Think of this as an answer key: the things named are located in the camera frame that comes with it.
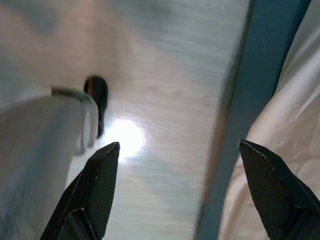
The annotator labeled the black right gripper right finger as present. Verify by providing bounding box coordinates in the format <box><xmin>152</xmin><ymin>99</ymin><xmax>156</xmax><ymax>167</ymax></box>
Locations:
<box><xmin>237</xmin><ymin>139</ymin><xmax>320</xmax><ymax>240</ymax></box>

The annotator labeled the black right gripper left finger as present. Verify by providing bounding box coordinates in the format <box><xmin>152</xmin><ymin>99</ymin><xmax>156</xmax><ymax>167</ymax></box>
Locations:
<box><xmin>40</xmin><ymin>141</ymin><xmax>121</xmax><ymax>240</ymax></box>

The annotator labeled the beige sheeted mattress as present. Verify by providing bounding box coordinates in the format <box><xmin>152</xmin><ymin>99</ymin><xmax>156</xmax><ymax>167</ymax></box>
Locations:
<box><xmin>219</xmin><ymin>0</ymin><xmax>320</xmax><ymax>240</ymax></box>

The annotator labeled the teal bed base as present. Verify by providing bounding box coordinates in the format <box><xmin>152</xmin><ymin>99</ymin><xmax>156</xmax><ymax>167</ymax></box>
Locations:
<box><xmin>193</xmin><ymin>0</ymin><xmax>308</xmax><ymax>240</ymax></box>

